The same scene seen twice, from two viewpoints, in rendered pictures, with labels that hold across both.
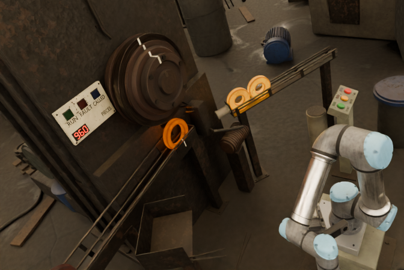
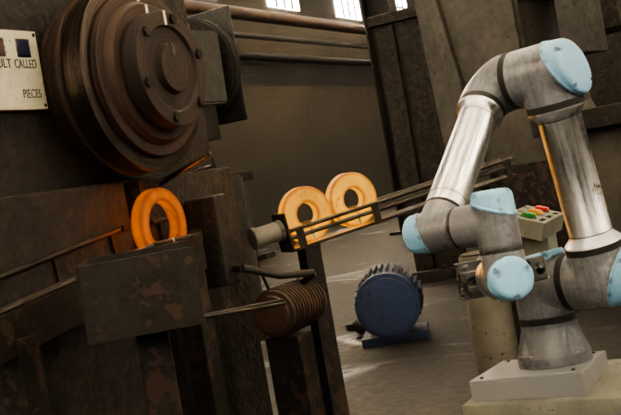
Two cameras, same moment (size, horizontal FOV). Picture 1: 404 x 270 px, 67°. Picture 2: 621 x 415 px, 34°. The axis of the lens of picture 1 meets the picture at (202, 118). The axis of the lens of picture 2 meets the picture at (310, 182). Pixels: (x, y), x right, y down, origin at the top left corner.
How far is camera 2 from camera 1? 1.51 m
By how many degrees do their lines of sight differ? 38
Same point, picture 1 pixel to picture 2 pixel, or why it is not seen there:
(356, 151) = (529, 63)
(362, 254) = (596, 392)
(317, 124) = not seen: hidden behind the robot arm
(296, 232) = (436, 212)
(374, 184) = (575, 151)
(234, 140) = (293, 295)
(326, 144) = (480, 79)
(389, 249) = not seen: outside the picture
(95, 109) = (16, 74)
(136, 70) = (118, 17)
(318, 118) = not seen: hidden behind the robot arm
